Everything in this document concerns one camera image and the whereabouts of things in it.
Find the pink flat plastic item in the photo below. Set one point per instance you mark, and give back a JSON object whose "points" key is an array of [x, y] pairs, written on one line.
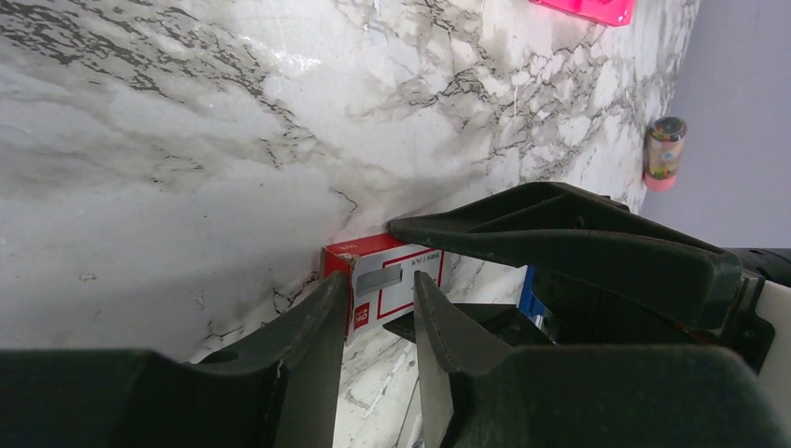
{"points": [[616, 13]]}

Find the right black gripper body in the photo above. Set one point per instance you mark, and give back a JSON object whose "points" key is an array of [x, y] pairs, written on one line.
{"points": [[745, 332]]}

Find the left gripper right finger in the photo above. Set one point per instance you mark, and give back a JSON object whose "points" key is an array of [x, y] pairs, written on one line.
{"points": [[477, 391]]}

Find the colourful pink capped tube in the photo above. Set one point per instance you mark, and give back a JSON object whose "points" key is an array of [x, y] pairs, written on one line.
{"points": [[664, 144]]}

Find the blue black stapler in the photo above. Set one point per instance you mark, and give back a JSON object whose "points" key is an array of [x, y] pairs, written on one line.
{"points": [[533, 308]]}

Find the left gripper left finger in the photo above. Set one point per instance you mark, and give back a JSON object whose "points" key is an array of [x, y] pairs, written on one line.
{"points": [[276, 387]]}

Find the red white staple box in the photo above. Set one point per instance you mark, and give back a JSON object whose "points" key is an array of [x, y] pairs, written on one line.
{"points": [[381, 272]]}

